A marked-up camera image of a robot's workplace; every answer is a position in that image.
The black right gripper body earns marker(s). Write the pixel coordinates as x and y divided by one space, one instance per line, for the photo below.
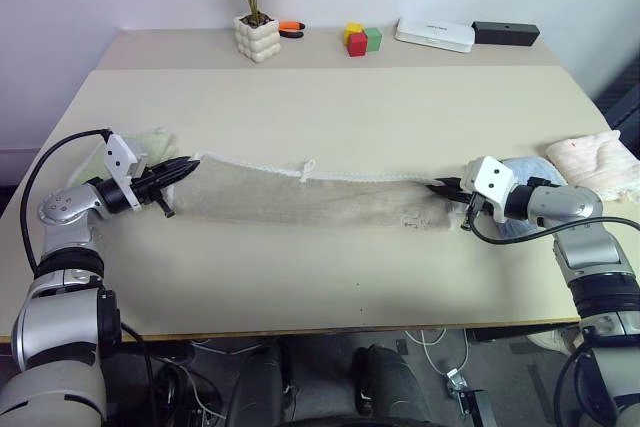
472 204

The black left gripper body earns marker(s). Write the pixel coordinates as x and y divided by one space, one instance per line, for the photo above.
148 184

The beige towel with white trim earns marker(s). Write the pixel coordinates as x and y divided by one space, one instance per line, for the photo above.
310 202

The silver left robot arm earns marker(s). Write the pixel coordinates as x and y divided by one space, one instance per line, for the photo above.
55 307

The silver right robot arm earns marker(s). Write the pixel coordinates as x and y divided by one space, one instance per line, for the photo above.
590 252

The light green folded towel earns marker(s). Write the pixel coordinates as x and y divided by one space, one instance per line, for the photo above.
150 147

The light blue folded towel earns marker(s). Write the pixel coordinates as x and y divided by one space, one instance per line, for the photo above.
537 169

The pink folded towel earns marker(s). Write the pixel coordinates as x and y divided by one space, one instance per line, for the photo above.
595 159

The white bubble plant pot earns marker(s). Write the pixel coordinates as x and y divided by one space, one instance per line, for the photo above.
257 42

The flat white box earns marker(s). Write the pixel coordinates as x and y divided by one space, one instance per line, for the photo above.
434 34

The white shoe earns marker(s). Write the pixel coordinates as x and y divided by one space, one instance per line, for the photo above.
550 341

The long black box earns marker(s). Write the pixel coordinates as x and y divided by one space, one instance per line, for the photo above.
505 33

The green wooden block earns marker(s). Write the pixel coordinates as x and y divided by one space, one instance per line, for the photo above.
373 38

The red wooden block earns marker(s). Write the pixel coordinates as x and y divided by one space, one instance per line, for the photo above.
357 44

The orange and black pliers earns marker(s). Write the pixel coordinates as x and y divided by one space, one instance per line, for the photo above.
291 29

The yellow wooden block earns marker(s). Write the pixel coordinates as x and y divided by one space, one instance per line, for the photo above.
352 29

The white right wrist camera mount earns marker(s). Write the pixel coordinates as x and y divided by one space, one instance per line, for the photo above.
492 179

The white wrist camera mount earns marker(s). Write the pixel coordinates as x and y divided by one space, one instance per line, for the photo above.
119 156
492 179

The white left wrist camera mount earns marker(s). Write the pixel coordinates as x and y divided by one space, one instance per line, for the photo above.
119 156

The metal bracket with black foot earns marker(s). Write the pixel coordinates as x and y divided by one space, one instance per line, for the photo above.
467 394

